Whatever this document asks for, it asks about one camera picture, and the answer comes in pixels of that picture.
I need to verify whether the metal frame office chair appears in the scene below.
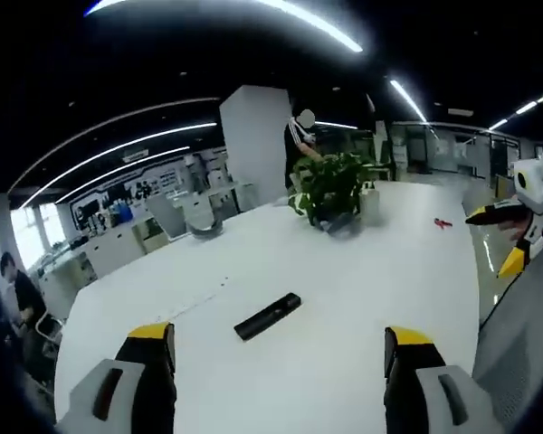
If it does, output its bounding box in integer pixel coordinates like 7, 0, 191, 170
34, 314, 65, 359

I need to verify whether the black remote control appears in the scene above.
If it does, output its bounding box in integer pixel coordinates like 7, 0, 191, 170
233, 292, 302, 343

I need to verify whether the curved ceiling light strip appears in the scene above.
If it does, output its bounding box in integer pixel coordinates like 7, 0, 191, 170
83, 0, 364, 53

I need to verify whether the thin ceiling light strip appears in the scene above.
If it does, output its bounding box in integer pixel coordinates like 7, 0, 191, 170
17, 121, 218, 209

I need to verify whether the green potted plant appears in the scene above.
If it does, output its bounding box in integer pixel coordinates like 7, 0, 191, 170
289, 152, 376, 227

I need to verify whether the white office chair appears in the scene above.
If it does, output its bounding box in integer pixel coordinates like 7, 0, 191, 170
145, 194, 186, 240

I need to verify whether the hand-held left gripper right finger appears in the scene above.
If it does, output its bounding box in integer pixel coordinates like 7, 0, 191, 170
383, 325, 508, 434

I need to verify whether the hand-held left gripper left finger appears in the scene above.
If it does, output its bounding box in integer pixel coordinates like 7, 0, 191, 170
56, 321, 177, 434

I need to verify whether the white paper bag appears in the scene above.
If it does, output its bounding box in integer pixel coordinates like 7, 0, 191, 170
359, 187, 381, 218

